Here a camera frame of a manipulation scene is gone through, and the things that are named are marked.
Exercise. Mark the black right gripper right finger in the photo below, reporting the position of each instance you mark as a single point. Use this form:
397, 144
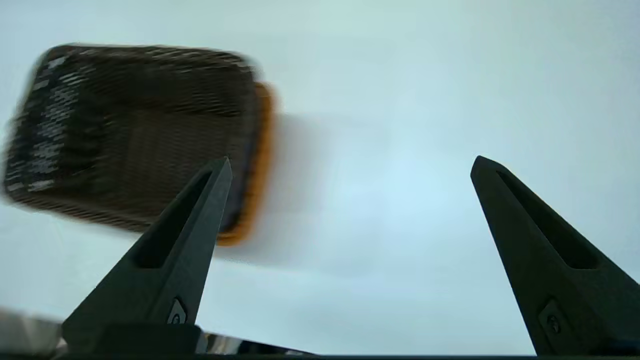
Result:
575, 290

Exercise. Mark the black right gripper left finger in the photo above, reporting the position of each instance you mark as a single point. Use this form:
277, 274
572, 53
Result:
170, 270

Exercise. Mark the dark brown wicker basket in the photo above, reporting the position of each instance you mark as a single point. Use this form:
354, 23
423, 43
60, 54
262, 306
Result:
125, 135

